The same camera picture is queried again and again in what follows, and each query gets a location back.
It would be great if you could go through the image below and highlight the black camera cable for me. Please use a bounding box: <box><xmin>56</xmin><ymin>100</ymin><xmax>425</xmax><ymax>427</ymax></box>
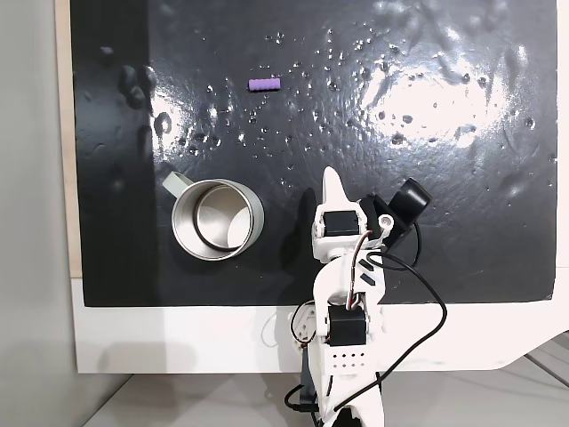
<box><xmin>284</xmin><ymin>221</ymin><xmax>448</xmax><ymax>415</ymax></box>

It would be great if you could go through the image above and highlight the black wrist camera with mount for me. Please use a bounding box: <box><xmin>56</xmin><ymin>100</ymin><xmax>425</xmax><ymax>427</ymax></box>
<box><xmin>358</xmin><ymin>177</ymin><xmax>434</xmax><ymax>251</ymax></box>

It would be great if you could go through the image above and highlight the stainless steel mug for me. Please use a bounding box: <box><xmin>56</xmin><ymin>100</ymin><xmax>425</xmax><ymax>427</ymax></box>
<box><xmin>161</xmin><ymin>171</ymin><xmax>266</xmax><ymax>262</ymax></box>

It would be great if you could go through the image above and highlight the purple ribbed pen grip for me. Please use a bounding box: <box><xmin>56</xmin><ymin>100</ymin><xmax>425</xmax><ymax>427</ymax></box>
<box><xmin>247</xmin><ymin>77</ymin><xmax>283</xmax><ymax>93</ymax></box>

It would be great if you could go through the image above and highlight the black glossy mat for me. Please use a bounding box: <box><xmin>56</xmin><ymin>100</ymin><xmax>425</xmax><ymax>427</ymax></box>
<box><xmin>69</xmin><ymin>0</ymin><xmax>559</xmax><ymax>309</ymax></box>

